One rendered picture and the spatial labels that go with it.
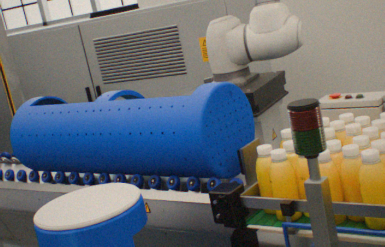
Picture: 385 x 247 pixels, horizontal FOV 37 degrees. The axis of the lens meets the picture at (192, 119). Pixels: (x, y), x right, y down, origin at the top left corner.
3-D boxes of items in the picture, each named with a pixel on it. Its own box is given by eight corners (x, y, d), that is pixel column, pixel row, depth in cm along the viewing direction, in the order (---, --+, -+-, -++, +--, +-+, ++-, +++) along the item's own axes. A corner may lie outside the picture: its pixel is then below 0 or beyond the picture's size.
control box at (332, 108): (331, 124, 188) (326, 93, 186) (393, 122, 176) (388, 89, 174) (318, 133, 181) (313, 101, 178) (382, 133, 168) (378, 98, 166)
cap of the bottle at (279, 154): (283, 154, 148) (281, 146, 148) (289, 157, 145) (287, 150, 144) (269, 157, 148) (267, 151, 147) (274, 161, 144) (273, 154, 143)
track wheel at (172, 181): (171, 176, 178) (167, 174, 177) (182, 176, 175) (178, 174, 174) (168, 190, 177) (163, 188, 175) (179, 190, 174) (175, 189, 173)
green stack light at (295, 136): (302, 145, 119) (299, 122, 118) (332, 145, 115) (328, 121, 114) (289, 155, 114) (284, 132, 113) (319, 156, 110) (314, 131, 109)
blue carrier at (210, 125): (76, 157, 237) (59, 89, 231) (262, 160, 184) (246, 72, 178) (20, 182, 215) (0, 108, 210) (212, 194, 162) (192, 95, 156)
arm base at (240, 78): (215, 80, 257) (212, 68, 256) (261, 75, 246) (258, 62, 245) (196, 91, 242) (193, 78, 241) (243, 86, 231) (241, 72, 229)
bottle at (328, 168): (318, 216, 146) (308, 154, 143) (345, 213, 145) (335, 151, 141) (319, 227, 140) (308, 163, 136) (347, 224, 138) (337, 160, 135)
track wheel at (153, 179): (153, 175, 183) (148, 173, 181) (163, 175, 180) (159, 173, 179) (149, 189, 181) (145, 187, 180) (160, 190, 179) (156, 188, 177)
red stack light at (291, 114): (299, 122, 118) (296, 103, 117) (328, 121, 114) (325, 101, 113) (284, 131, 113) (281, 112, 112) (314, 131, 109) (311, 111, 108)
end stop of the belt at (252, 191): (306, 153, 181) (305, 144, 180) (308, 153, 180) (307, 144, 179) (240, 205, 150) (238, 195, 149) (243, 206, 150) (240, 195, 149)
